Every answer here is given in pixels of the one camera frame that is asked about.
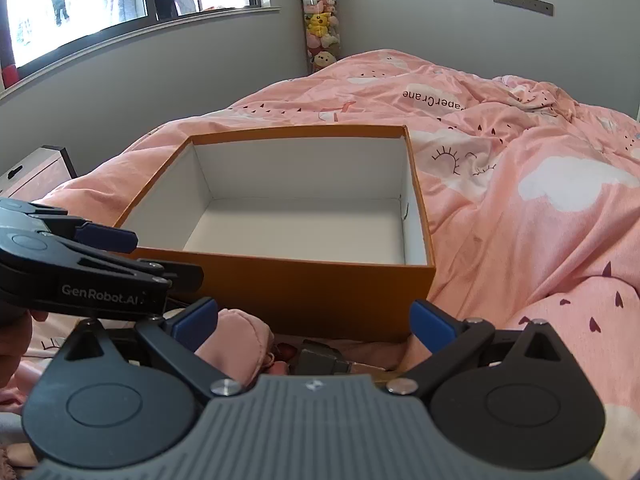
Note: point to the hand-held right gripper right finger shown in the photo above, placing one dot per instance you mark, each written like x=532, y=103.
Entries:
x=430, y=325

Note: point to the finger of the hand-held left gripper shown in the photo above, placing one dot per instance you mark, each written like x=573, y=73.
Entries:
x=107, y=239
x=170, y=272

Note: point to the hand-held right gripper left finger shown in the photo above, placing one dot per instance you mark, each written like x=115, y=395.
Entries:
x=192, y=317

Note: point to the orange cardboard box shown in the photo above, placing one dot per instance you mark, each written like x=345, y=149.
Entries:
x=300, y=290

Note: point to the small gold box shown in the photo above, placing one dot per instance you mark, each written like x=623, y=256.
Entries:
x=320, y=360

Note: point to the person's left hand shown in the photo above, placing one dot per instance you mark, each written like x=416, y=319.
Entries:
x=12, y=350

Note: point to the salmon pink fabric pouch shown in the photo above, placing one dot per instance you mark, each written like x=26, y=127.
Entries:
x=235, y=340

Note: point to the tan flat object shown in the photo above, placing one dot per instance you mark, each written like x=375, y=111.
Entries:
x=370, y=367

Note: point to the white nightstand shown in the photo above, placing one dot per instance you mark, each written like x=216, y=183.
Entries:
x=35, y=175

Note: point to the small dark red object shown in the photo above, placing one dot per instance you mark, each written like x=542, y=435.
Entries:
x=284, y=351

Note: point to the pink printed blanket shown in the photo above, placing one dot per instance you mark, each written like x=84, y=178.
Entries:
x=500, y=235

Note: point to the red cloth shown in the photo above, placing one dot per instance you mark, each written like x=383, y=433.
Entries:
x=7, y=75

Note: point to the window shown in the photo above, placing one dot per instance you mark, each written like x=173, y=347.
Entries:
x=75, y=10

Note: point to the clear tube of plush toys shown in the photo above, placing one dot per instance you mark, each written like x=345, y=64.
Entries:
x=320, y=25

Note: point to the grey wall plate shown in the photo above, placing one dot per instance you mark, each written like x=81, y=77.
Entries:
x=522, y=2

